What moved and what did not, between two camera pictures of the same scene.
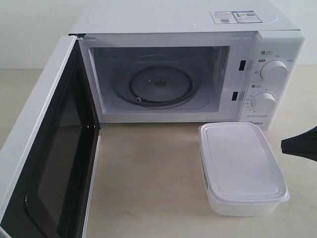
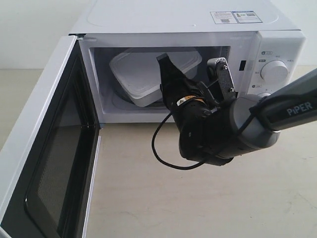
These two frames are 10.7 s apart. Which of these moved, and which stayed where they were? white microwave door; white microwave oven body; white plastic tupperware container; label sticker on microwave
Moved: white plastic tupperware container
Stayed: white microwave oven body; white microwave door; label sticker on microwave
